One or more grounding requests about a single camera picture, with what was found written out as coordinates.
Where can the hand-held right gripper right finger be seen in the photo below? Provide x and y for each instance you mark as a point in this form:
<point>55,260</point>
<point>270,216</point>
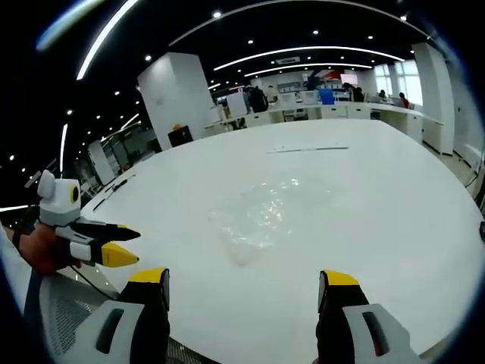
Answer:
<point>363,333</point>

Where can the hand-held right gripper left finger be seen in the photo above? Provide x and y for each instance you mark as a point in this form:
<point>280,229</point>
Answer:
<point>113,333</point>

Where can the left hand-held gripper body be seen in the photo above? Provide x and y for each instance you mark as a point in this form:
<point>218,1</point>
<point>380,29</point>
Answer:
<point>57,204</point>

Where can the pile of clear food packaging bags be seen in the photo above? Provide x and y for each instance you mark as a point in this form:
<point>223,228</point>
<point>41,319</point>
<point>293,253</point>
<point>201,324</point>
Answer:
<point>254,220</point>

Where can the person's left hand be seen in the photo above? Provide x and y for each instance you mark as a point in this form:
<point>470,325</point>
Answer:
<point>43,250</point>

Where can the black pen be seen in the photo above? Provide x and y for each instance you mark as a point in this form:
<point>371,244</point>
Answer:
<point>100,204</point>

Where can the black screwdriver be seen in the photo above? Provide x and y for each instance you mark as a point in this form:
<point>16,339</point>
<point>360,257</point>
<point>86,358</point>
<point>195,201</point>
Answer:
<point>119,184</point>

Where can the grey mesh chair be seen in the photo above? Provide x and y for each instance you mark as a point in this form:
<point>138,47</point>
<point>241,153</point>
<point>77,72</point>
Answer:
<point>64,314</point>

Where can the black box with orange item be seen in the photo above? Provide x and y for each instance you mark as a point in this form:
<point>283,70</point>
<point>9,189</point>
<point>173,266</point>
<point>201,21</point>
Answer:
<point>180,135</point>

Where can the wide white pillar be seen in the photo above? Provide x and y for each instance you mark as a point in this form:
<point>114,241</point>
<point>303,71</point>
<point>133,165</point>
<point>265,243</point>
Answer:
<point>174,98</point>

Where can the white board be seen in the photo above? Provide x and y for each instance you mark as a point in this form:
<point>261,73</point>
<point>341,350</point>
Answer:
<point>237,104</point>

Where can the long thin metal ruler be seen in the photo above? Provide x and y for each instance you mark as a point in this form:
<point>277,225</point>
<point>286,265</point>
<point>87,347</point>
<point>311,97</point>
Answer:
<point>307,149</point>

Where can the long white counter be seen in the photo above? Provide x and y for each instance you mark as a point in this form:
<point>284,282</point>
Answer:
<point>341,112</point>

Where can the blue box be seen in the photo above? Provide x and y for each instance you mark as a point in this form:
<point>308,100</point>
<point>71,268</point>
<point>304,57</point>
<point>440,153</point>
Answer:
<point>327,96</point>

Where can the narrow white pillar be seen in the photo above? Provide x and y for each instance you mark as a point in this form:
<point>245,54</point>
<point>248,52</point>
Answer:
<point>433,95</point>

